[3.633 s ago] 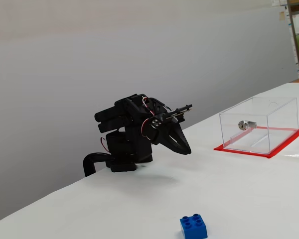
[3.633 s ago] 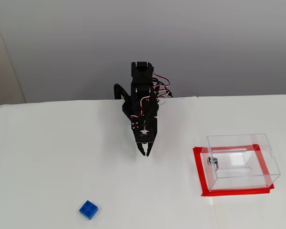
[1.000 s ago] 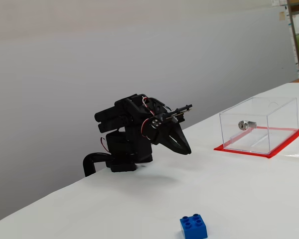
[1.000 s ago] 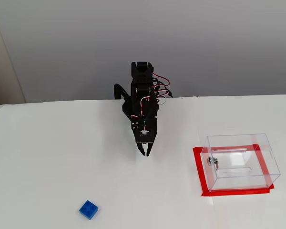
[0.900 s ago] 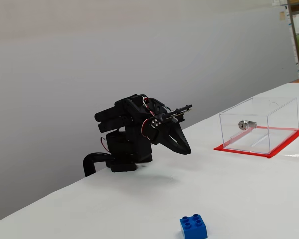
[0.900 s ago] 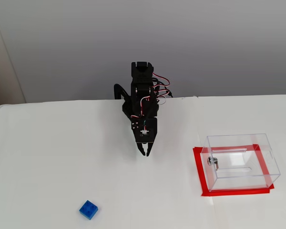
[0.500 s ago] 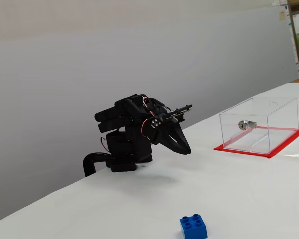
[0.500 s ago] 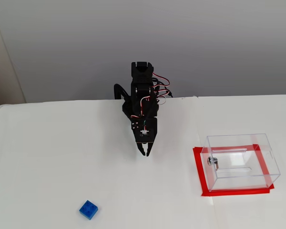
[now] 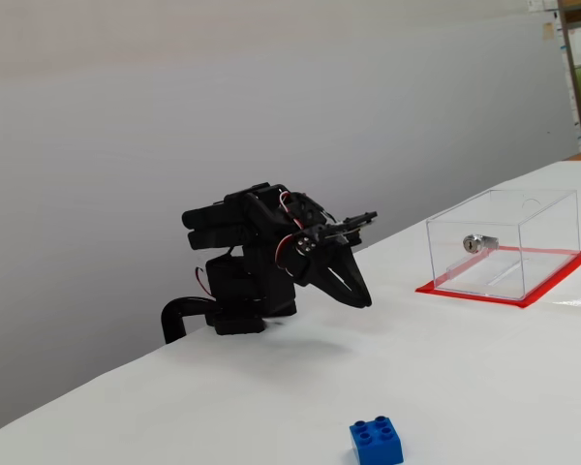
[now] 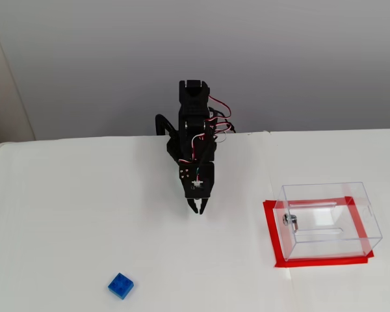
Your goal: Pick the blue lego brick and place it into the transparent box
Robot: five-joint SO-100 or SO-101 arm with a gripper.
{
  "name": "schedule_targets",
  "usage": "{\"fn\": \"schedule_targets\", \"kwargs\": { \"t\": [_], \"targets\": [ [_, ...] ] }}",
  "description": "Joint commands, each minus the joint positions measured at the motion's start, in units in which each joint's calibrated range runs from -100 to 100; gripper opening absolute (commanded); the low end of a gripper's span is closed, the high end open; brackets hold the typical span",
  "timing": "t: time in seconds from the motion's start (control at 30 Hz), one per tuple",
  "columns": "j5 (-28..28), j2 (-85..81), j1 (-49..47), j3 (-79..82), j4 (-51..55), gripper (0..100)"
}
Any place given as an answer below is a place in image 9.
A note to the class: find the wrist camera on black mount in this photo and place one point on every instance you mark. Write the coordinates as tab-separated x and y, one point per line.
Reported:
356	222

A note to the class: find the metal shelf upright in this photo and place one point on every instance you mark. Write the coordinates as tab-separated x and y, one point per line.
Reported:
572	72

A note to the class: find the beige sticky note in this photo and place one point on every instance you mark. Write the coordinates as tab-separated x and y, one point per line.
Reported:
547	30

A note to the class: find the red tape rectangle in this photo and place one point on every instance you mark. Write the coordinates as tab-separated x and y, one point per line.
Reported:
537	298

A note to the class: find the black table clamp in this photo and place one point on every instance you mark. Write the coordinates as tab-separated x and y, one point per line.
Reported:
172	315

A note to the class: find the silver cylinder lock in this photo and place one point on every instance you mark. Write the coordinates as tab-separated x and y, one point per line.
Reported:
477	243

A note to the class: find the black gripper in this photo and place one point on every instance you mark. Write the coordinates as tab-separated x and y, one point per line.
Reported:
316	265

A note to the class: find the transparent plastic box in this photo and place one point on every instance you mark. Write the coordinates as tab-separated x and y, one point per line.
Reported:
503	242

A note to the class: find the blue lego brick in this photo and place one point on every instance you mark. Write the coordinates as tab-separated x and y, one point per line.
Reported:
375	443

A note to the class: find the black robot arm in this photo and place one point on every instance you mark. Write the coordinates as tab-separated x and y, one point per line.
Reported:
232	286

